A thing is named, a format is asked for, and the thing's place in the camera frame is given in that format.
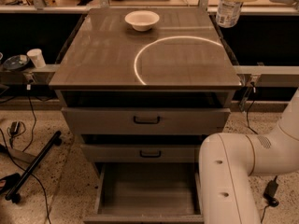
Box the black cable left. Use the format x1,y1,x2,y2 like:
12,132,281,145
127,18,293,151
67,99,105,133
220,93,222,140
0,83,52,224

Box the white paper bowl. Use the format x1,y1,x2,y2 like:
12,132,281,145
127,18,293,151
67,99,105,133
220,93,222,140
125,10,160,32

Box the top drawer with black handle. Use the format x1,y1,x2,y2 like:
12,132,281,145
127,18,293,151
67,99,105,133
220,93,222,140
62,107,230,135

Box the middle drawer with black handle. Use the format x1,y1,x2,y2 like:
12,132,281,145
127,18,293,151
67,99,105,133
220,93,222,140
81,145,200,163

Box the clear plastic water bottle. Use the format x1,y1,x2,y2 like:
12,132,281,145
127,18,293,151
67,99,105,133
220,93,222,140
216,0,243,28

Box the drawer with black handle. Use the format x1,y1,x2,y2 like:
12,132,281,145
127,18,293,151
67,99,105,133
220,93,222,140
62,107,230,135
81,145,200,163

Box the grey drawer cabinet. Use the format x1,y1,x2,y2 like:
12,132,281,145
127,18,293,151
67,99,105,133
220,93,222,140
49,7,243,224

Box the dark blue bowl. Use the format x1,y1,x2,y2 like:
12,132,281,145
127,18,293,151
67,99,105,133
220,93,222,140
3,55,29,71

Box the black power adapter left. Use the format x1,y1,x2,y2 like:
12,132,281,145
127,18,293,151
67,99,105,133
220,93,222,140
8,121,20,136

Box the black power adapter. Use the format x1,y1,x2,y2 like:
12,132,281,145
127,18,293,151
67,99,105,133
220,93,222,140
8,121,20,136
263,180,278,207

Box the open bottom drawer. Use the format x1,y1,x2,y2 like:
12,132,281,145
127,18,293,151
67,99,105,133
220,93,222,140
83,162,204,224

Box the white paper cup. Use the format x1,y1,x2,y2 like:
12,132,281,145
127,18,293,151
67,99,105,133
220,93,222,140
27,49,46,68

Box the black power adapter right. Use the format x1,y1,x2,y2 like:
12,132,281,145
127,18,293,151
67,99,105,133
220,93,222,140
263,180,278,207

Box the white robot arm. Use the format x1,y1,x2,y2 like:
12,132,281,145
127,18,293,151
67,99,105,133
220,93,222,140
199,0,299,224

